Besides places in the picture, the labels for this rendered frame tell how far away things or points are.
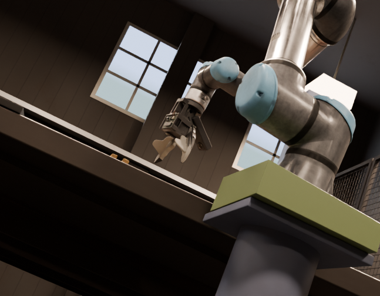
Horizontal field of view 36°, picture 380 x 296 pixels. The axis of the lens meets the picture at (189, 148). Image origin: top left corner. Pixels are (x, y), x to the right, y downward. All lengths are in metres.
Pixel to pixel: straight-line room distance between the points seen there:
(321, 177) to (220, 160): 6.44
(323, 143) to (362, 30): 6.10
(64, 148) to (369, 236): 0.68
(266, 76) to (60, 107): 6.26
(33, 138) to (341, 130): 0.68
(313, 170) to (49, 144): 0.59
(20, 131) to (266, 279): 0.64
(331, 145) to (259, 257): 0.29
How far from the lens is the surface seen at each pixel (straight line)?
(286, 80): 1.22
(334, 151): 1.25
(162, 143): 1.81
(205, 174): 7.53
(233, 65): 1.74
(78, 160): 1.35
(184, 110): 1.78
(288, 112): 1.20
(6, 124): 1.38
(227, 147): 7.71
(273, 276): 1.13
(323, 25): 1.58
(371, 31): 7.28
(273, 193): 1.06
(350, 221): 1.12
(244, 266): 1.14
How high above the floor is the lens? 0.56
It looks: 19 degrees up
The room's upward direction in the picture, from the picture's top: 23 degrees clockwise
